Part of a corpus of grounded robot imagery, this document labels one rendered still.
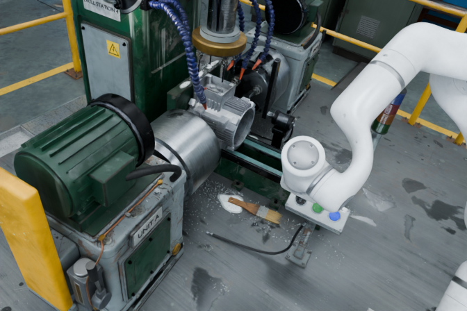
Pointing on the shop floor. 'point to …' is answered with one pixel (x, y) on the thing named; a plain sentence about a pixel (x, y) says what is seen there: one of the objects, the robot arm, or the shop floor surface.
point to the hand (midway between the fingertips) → (300, 194)
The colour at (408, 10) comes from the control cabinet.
